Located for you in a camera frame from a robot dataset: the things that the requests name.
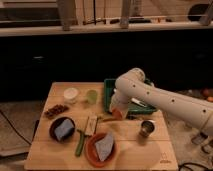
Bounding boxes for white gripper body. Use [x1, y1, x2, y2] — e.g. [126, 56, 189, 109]
[109, 93, 130, 120]

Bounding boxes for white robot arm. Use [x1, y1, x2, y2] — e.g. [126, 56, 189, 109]
[109, 68, 213, 136]

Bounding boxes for green plastic cup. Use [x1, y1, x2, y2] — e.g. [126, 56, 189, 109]
[86, 90, 98, 104]

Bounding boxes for metal cup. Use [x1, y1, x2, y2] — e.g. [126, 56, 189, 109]
[140, 120, 155, 138]

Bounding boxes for white tongs in tray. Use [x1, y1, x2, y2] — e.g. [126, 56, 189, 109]
[131, 98, 147, 107]

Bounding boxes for green plastic tray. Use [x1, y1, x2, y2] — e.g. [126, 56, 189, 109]
[104, 79, 157, 114]

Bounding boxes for blue cloth on plate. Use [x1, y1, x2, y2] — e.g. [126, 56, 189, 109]
[95, 133, 114, 161]

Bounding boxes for green cucumber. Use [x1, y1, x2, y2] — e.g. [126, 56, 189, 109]
[75, 129, 85, 157]

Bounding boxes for orange plate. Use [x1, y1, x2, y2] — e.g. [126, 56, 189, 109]
[84, 133, 117, 168]

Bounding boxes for blue sponge in bowl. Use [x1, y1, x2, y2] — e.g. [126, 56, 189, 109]
[55, 119, 74, 141]

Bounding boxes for dark brown bowl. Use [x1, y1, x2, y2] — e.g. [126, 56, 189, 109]
[49, 117, 75, 142]

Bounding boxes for yellow handled utensil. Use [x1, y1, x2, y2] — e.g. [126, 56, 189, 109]
[98, 117, 117, 122]

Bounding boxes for black cable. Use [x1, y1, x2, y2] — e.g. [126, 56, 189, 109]
[0, 109, 34, 146]

